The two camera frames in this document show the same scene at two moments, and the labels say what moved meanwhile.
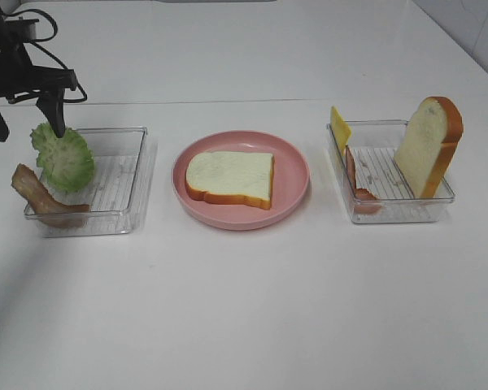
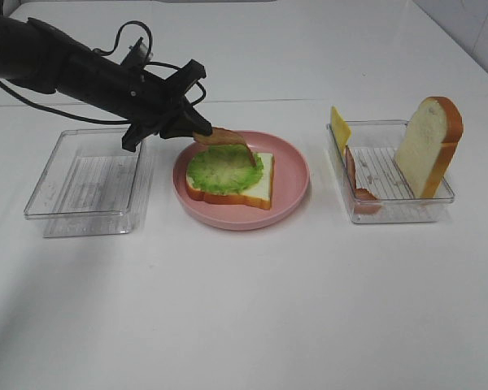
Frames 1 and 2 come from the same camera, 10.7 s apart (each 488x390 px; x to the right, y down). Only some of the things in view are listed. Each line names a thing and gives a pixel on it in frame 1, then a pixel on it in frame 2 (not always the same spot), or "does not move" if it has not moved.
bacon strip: [364, 202] does not move
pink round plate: [289, 187] does not move
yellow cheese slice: [341, 129] does not move
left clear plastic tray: [119, 197] does not move
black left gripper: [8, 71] to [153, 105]
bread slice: [428, 144] does not move
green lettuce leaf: [67, 162] to [224, 169]
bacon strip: [45, 209] to [224, 136]
